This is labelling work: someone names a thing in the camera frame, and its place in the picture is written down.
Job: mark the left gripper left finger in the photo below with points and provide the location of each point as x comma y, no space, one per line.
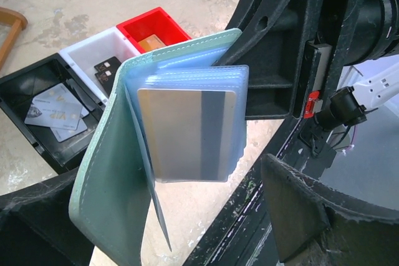
36,229

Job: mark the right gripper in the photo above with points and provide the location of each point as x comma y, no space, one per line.
272,42

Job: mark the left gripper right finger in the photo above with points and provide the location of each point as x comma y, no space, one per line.
314,224

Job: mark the green card holder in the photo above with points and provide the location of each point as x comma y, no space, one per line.
115,183

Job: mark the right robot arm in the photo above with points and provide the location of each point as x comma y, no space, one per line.
375,37

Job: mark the silver credit card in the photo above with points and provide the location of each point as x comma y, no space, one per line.
60,111

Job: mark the orange credit card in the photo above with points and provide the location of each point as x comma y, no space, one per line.
151,43

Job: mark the silver striped card in holder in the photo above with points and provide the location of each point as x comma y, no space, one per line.
189,132

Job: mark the black credit card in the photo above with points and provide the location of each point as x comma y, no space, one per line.
112,64
106,80

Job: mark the black plastic bin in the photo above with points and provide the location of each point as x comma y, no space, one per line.
19,88

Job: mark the red plastic bin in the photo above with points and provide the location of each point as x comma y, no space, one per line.
156,21

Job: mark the white plastic bin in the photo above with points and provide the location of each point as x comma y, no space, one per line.
83,56

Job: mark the wooden rack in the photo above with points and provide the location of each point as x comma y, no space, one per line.
17,22

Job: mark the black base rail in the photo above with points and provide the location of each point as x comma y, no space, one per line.
241,234

